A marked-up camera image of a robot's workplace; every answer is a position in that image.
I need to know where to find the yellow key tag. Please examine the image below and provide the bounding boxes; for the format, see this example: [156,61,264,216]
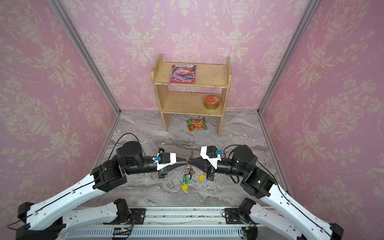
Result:
[181,184,189,191]
[199,174,205,183]

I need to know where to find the round red gold tin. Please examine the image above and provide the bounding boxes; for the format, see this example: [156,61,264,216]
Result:
[203,95,220,110]

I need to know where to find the aluminium corner post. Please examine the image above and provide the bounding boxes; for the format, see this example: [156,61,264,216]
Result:
[258,0,321,115]
[48,0,121,115]

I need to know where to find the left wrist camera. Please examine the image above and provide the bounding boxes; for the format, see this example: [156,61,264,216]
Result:
[153,153,177,171]

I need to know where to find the green orange snack packet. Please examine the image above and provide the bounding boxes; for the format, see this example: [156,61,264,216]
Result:
[187,117,207,132]

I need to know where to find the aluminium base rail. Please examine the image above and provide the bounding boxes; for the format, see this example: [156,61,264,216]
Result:
[56,205,304,240]

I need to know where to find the aluminium corner post left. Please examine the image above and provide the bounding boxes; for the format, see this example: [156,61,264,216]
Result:
[48,0,121,115]

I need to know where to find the aluminium corner post right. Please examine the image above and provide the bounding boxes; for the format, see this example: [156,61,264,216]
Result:
[258,0,321,115]

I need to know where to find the green key tag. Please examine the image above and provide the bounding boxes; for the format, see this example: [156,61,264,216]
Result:
[183,177,190,185]

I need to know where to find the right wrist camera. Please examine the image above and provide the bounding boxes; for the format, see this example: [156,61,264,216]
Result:
[200,146,223,170]

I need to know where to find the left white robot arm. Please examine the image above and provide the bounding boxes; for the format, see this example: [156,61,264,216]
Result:
[15,141,187,240]

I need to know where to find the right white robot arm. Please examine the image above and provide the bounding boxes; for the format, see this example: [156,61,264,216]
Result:
[188,145,344,240]

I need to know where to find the wooden two-tier shelf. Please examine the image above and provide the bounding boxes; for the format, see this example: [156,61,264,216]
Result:
[151,54,233,135]

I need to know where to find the pink snack packet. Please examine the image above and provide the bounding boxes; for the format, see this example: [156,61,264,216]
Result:
[170,65,197,83]

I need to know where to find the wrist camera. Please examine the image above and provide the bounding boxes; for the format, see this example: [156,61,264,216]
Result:
[200,146,223,170]
[153,153,177,171]

